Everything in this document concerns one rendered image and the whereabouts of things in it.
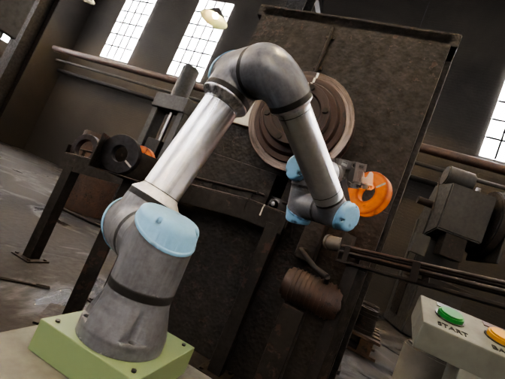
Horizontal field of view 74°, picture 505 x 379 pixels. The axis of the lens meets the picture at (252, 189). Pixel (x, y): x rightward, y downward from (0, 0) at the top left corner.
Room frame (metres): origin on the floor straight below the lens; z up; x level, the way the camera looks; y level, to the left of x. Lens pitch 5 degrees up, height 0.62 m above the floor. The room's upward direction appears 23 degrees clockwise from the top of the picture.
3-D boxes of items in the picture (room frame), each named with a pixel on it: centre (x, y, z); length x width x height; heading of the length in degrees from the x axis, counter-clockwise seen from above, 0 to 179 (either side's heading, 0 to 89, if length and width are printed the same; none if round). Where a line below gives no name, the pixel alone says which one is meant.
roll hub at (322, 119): (1.38, -0.05, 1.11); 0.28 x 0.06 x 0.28; 69
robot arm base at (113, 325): (0.61, 0.11, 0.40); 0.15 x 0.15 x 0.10
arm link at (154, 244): (0.62, 0.12, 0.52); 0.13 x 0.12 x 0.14; 37
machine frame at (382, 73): (1.88, -0.24, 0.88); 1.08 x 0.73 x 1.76; 69
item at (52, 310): (1.37, 0.49, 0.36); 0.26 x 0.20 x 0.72; 104
